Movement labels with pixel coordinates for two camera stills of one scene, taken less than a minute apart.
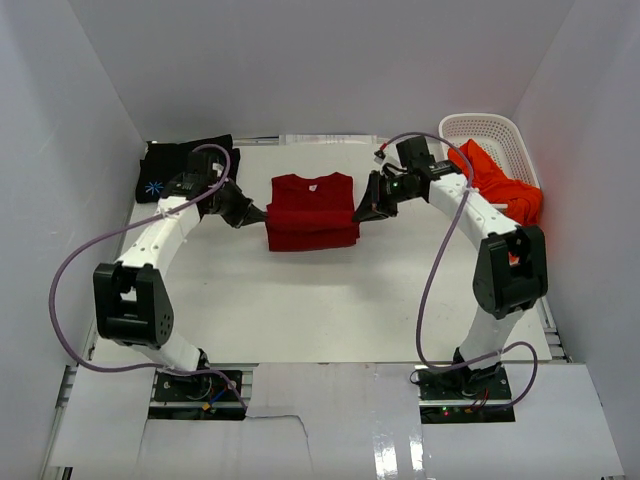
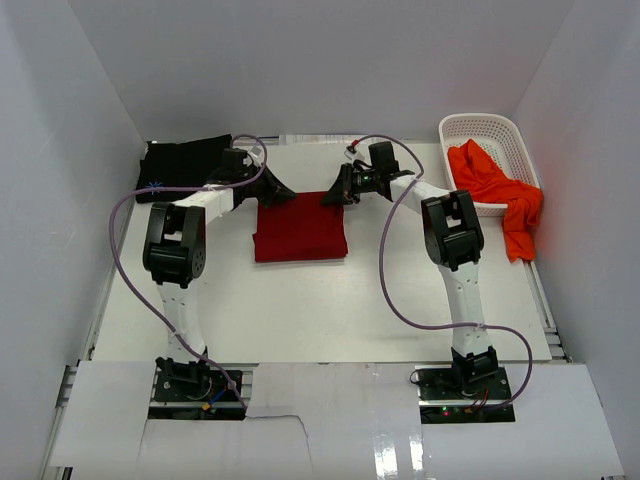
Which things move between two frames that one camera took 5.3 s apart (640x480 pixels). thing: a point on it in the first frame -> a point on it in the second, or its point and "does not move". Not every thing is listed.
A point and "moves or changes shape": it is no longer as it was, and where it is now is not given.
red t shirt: (311, 213) moves or changes shape
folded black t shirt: (166, 161) does not move
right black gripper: (374, 206) -> (342, 191)
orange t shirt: (520, 201) does not move
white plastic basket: (501, 135) does not move
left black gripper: (244, 213) -> (276, 192)
